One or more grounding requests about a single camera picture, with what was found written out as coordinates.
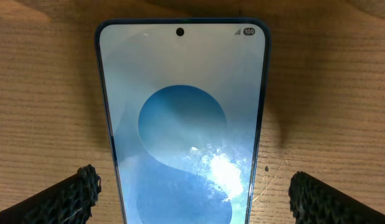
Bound blue Galaxy smartphone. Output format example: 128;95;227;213
95;17;271;224

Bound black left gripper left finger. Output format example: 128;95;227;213
0;164;101;224

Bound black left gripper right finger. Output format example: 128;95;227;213
288;171;385;224

